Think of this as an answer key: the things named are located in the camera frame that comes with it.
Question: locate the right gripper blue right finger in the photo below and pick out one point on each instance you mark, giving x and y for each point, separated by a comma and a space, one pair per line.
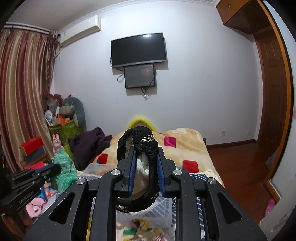
161, 176

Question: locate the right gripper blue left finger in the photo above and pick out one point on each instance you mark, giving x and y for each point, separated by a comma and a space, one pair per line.
132, 161

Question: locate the white soft cloth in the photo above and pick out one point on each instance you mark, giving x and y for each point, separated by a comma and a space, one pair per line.
141, 181

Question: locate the green knitted glove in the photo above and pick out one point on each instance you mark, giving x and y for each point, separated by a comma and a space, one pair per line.
68, 173

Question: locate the red box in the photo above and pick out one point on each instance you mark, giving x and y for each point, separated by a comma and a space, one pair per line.
31, 145

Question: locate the yellow fuzzy pillow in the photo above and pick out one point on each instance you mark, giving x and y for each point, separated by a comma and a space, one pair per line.
141, 121

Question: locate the dark purple clothing pile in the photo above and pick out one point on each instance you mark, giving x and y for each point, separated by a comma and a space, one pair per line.
87, 145

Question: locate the pink rabbit toy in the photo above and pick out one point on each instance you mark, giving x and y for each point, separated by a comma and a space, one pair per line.
57, 145

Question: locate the blue patterned tablecloth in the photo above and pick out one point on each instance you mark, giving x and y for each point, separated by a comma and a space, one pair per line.
199, 219

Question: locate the green storage box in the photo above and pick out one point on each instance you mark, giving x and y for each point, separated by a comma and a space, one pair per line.
65, 131

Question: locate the grey plush toy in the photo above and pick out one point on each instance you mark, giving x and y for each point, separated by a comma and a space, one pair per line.
73, 108

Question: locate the striped red beige curtain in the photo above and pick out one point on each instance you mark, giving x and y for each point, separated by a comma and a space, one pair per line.
27, 64

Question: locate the white air conditioner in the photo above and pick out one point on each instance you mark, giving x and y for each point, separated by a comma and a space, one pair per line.
82, 29

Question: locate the wooden door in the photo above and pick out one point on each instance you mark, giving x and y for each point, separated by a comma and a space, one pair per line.
277, 94

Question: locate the wooden overhead cabinet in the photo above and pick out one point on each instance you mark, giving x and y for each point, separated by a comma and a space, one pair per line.
245, 16

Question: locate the small black wall monitor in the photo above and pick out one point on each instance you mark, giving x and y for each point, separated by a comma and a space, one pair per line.
140, 76

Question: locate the large black wall television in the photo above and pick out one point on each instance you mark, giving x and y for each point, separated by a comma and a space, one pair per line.
139, 49

